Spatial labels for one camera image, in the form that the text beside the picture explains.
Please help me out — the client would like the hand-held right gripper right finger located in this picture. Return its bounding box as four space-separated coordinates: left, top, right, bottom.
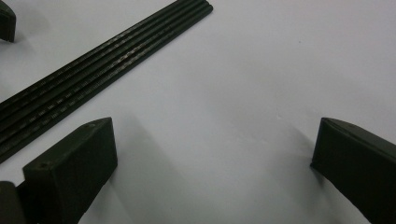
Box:
310 117 396 224

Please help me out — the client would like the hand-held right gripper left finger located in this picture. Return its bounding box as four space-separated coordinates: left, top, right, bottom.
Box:
22 117 119 224

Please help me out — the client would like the black grooved rail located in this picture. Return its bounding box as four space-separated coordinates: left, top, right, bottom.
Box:
0 0 188 116

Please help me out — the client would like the black ribbed strip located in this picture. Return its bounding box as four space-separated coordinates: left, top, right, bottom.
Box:
0 4 215 164

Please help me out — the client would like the black chopstick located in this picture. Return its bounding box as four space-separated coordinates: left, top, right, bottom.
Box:
0 0 209 151
0 0 195 128
0 0 204 139

